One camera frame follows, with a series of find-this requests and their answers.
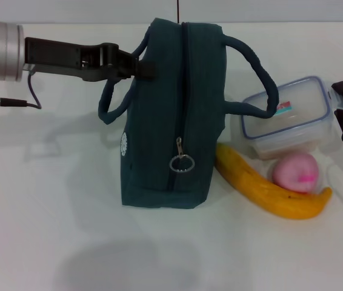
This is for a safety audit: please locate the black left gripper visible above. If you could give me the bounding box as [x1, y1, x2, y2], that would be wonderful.
[25, 36, 155, 82]

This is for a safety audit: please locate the clear plastic food container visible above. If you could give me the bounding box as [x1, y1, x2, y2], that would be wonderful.
[240, 75, 343, 160]

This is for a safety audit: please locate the dark teal fabric bag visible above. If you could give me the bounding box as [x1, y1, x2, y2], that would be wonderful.
[98, 17, 279, 210]

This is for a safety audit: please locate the yellow banana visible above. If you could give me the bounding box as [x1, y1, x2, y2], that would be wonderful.
[214, 142, 333, 219]

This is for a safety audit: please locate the pink peach toy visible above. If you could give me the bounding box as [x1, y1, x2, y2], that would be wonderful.
[273, 153, 321, 194]

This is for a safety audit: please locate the left arm grey cable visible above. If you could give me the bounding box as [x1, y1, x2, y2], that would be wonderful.
[0, 72, 42, 110]

